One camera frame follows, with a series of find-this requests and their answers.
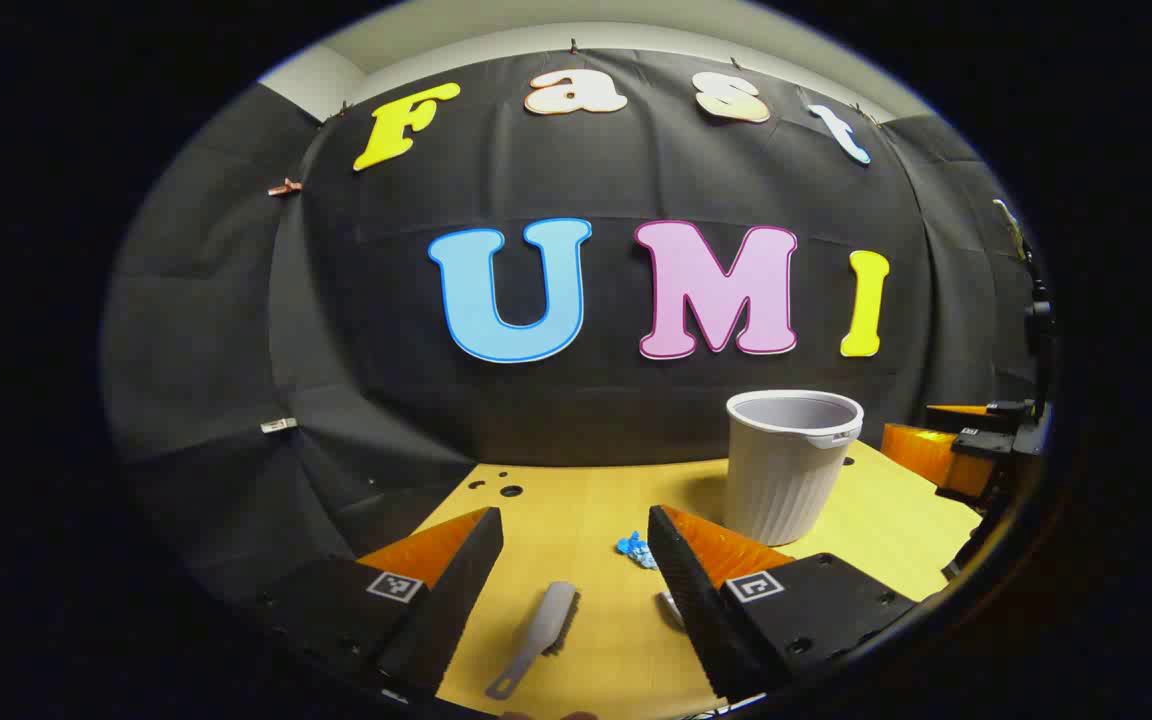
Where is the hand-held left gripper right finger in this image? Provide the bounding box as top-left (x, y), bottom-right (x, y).
top-left (648, 505), bottom-right (917, 701)

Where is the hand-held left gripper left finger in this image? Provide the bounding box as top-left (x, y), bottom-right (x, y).
top-left (256, 507), bottom-right (504, 698)

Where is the small grey broom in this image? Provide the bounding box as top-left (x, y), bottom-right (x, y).
top-left (486, 582), bottom-right (579, 701)

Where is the white ribbed garbage bin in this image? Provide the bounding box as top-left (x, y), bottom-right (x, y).
top-left (724, 390), bottom-right (865, 548)

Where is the black backdrop cloth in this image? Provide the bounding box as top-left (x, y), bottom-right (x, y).
top-left (101, 48), bottom-right (1052, 623)

